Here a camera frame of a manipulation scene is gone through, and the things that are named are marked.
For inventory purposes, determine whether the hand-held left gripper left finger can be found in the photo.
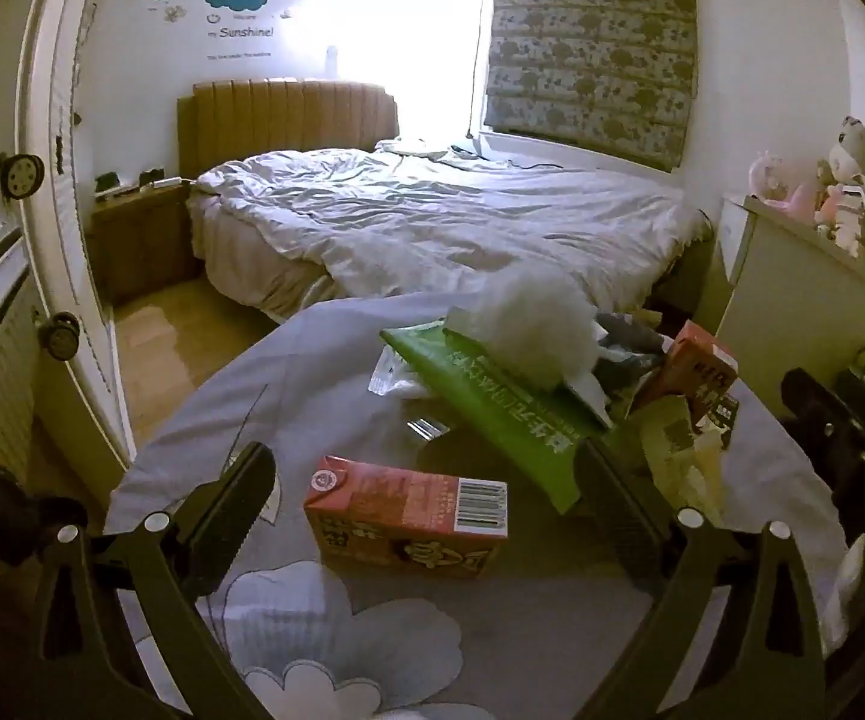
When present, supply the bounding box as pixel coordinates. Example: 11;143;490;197
28;441;278;720

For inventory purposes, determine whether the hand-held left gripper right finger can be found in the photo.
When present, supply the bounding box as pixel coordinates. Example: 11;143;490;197
575;439;831;720

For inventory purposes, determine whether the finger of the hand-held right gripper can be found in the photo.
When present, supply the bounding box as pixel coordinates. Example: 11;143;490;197
781;367;864;470

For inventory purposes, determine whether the yellowish paper package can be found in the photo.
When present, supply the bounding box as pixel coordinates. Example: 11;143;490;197
627;394;729;527

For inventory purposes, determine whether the red drink carton with barcode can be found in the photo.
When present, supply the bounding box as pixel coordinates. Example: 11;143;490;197
304;455;510;580

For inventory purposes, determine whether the flower-print grey tablecloth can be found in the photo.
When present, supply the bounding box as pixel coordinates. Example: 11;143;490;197
106;292;854;720

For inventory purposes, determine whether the green tissue packet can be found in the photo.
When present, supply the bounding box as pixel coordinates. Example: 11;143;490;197
380;321;614;512

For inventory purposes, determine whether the white cabinet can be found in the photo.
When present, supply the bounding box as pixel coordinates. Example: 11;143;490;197
713;193;865;400

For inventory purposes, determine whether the grey crumpled bag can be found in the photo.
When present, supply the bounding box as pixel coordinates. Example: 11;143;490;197
596;311;666;385

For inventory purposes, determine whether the white fluffy cotton wad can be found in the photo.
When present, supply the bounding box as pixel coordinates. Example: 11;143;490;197
470;268;602;391

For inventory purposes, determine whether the clear plastic wrapper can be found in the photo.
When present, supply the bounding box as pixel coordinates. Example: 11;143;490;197
368;345;434;398

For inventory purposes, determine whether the pink plush toy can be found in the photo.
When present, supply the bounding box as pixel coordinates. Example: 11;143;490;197
749;151;818;215

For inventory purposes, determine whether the wooden nightstand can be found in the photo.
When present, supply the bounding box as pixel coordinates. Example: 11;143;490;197
89;180;203;308

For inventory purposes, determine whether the grey plush toy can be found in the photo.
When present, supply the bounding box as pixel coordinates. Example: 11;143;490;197
815;116;865;188

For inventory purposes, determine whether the bed with white duvet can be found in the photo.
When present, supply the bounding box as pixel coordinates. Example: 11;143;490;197
185;139;711;323

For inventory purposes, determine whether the tan padded headboard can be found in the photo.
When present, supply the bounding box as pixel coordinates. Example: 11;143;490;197
176;79;401;181

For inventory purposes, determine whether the floral window blind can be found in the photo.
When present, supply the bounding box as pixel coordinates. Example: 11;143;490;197
481;0;704;172

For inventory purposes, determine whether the white door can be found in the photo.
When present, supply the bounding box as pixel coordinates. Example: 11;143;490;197
16;0;137;466

